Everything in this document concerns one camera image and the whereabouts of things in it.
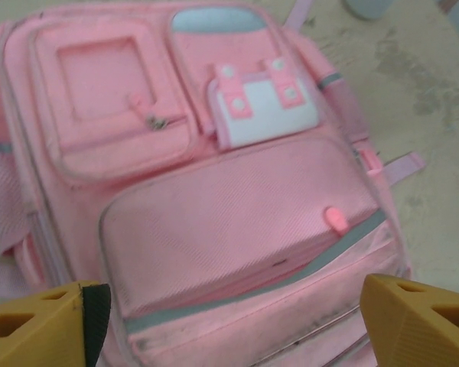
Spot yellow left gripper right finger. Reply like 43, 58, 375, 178
359, 273, 459, 367

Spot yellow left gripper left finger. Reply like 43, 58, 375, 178
0, 281, 112, 367

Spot pink school backpack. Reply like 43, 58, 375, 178
0, 0, 425, 367

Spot grey plastic cup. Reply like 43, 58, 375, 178
343, 0, 395, 21

